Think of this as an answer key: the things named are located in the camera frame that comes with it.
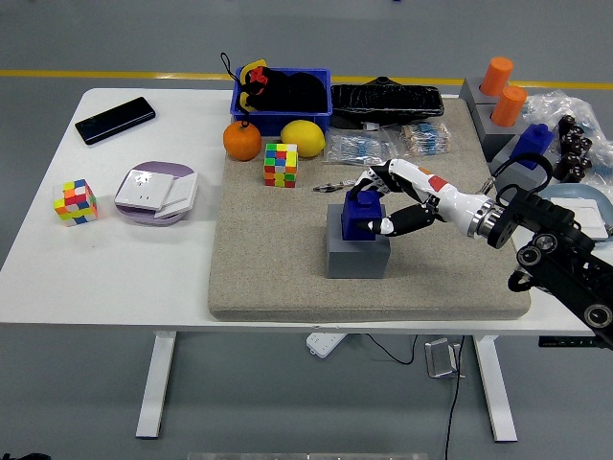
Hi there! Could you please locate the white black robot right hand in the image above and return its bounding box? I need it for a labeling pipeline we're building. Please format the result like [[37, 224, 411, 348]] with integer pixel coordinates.
[[345, 158, 494, 239]]

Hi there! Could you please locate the blue square seal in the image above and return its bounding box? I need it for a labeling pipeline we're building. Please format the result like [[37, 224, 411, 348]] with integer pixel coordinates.
[[340, 190, 384, 241], [509, 123, 556, 170]]

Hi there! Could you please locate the grey cube seal holder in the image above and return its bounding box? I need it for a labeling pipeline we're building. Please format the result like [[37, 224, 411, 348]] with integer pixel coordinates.
[[325, 203, 392, 280], [488, 137, 561, 202], [458, 76, 504, 111], [471, 103, 528, 163]]

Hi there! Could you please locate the orange cylinder seal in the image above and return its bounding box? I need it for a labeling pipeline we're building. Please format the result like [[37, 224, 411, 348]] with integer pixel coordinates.
[[479, 56, 514, 97], [489, 85, 528, 127]]

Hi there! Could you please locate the clear bag of resistors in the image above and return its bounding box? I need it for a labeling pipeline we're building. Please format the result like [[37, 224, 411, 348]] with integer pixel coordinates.
[[397, 120, 454, 159], [323, 126, 400, 169]]

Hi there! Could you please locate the light blue plate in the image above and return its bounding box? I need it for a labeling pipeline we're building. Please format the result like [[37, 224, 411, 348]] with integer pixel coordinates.
[[540, 184, 613, 242]]

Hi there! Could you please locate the black keyboard in plastic wrap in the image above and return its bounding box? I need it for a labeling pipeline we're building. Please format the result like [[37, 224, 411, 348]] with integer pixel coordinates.
[[329, 75, 445, 128]]

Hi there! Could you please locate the black silver pen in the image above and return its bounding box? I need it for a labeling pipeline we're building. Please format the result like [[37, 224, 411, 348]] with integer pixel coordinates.
[[312, 178, 358, 194]]

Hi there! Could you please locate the crumpled clear plastic bag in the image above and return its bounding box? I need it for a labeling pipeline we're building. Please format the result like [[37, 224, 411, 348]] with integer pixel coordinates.
[[521, 89, 613, 193]]

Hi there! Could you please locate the white table leg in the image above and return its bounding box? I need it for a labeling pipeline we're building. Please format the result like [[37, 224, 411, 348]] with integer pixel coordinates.
[[135, 330, 178, 440], [471, 333, 518, 443]]

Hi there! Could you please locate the yellow lemon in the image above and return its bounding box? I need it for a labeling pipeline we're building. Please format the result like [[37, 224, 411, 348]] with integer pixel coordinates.
[[280, 119, 327, 159]]

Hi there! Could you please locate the colourful puzzle cube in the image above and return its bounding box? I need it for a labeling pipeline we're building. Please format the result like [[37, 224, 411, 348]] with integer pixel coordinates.
[[52, 178, 100, 227], [262, 142, 299, 189]]

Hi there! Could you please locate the black table control panel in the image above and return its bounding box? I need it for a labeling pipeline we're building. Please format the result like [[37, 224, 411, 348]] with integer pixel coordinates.
[[536, 335, 605, 348]]

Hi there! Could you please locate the black pouch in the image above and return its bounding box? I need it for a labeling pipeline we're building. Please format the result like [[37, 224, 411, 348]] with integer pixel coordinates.
[[238, 66, 328, 114]]

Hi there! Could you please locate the grey-brown mat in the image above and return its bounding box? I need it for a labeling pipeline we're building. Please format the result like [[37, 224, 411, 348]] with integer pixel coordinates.
[[206, 98, 532, 323]]

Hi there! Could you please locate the white power strip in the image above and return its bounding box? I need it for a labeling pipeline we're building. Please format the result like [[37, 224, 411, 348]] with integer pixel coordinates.
[[306, 332, 347, 358]]

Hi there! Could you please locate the blue plastic bin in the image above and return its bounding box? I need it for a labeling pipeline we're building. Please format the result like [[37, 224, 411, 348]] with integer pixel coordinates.
[[230, 67, 333, 140]]

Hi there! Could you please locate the orange fruit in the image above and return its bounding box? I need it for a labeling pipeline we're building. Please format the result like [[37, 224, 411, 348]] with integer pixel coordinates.
[[222, 121, 263, 162]]

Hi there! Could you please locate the yellow flat piece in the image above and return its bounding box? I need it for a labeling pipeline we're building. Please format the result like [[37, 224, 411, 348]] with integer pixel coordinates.
[[238, 58, 268, 110]]

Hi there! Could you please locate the purple plate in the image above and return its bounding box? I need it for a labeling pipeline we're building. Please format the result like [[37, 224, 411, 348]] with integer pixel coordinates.
[[114, 161, 198, 227]]

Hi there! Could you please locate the black smartphone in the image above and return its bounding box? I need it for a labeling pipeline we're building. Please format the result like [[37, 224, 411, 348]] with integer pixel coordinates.
[[74, 96, 157, 147]]

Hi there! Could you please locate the white switch panel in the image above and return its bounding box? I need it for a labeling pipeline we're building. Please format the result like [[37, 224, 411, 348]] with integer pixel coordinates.
[[153, 172, 199, 220], [545, 195, 610, 241]]

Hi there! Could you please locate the clear metal bracket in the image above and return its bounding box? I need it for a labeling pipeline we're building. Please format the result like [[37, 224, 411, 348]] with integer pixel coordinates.
[[423, 337, 464, 380]]

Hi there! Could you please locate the black power cable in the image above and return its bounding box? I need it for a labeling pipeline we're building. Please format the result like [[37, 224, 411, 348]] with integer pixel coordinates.
[[366, 333, 466, 460]]

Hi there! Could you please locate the black cord strap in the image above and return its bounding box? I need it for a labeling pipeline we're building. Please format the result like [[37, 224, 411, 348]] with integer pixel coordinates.
[[219, 52, 253, 128]]

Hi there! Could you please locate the white wall socket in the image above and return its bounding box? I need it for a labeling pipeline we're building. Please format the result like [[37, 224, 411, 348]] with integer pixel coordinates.
[[114, 168, 177, 212]]

